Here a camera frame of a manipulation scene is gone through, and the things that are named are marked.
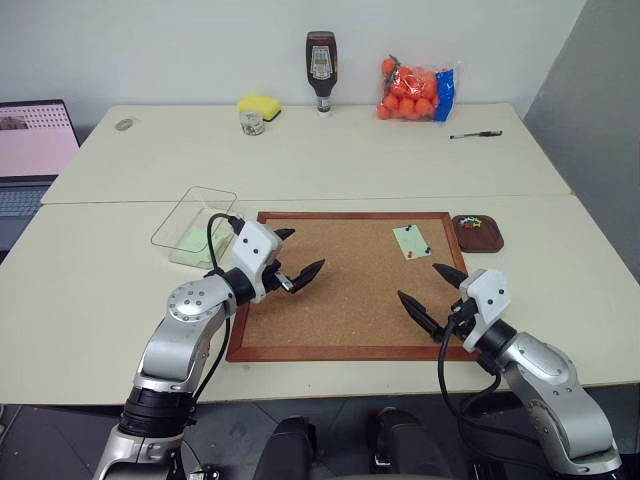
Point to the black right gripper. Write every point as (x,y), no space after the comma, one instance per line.
(462,317)

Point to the small glass jar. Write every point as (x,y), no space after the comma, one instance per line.
(251,123)

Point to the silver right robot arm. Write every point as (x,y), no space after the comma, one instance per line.
(555,395)

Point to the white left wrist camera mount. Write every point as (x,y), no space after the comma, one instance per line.
(254,247)

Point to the pale green paper note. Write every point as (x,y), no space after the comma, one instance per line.
(412,241)

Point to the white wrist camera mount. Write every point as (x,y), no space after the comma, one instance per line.
(254,247)
(487,300)

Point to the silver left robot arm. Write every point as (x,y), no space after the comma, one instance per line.
(172,345)

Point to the wood-framed cork board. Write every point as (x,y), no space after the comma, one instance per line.
(350,300)

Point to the clear plastic box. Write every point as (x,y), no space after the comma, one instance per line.
(200,200)

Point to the dark rounded shape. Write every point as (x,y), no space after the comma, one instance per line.
(410,445)
(287,450)

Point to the bag of orange balls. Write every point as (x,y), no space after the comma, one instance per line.
(407,92)

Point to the black pen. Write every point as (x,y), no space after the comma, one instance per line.
(477,134)

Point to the brown wooden tray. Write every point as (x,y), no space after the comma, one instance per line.
(480,240)

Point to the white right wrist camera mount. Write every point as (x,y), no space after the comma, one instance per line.
(487,300)

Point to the open laptop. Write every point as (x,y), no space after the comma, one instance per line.
(30,150)

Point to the brown sauce squeeze bottle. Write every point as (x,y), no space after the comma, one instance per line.
(321,65)

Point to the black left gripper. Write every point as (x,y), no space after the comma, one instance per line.
(274,280)

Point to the pile of colourful small parts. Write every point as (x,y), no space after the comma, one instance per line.
(471,222)

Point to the yellow sponge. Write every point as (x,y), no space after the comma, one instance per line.
(260,104)

